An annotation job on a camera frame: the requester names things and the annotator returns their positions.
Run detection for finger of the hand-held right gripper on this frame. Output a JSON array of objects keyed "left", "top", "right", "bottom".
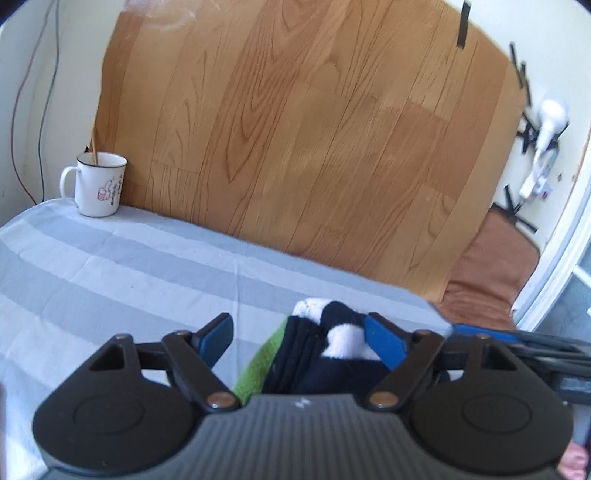
[
  {"left": 451, "top": 322, "right": 591, "bottom": 354},
  {"left": 501, "top": 342, "right": 591, "bottom": 376}
]

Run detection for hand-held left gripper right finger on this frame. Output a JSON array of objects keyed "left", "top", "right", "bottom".
[{"left": 362, "top": 312, "right": 516, "bottom": 411}]

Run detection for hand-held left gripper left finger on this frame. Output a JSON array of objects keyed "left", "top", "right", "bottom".
[{"left": 86, "top": 313, "right": 242, "bottom": 412}]

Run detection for green navy white knit sweater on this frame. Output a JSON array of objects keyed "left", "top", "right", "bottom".
[{"left": 233, "top": 298, "right": 448, "bottom": 403}]

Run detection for person's right hand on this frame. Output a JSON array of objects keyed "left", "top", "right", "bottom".
[{"left": 556, "top": 443, "right": 591, "bottom": 480}]

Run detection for brown perforated seat cushion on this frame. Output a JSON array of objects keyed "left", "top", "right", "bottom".
[{"left": 438, "top": 209, "right": 542, "bottom": 329}]

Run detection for blue white striped bed sheet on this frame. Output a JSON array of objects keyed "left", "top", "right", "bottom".
[{"left": 0, "top": 198, "right": 455, "bottom": 480}]

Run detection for white power strip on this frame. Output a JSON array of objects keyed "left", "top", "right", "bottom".
[{"left": 518, "top": 148, "right": 556, "bottom": 202}]

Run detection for white enamel mug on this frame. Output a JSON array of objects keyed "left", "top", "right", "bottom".
[{"left": 60, "top": 152, "right": 128, "bottom": 219}]

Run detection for wood-pattern vinyl sheet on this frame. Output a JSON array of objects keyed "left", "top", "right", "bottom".
[{"left": 93, "top": 0, "right": 532, "bottom": 302}]

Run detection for black tape strip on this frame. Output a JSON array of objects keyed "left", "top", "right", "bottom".
[{"left": 456, "top": 0, "right": 472, "bottom": 49}]

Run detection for white door frame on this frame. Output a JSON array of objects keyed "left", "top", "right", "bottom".
[{"left": 512, "top": 134, "right": 591, "bottom": 334}]

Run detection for black cushion straps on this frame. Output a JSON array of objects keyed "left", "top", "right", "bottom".
[{"left": 501, "top": 185, "right": 539, "bottom": 234}]

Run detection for white plug-in wall device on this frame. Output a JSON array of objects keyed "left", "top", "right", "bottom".
[{"left": 534, "top": 99, "right": 570, "bottom": 152}]

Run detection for thin wall cable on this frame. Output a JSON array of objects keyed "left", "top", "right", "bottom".
[{"left": 10, "top": 0, "right": 62, "bottom": 208}]

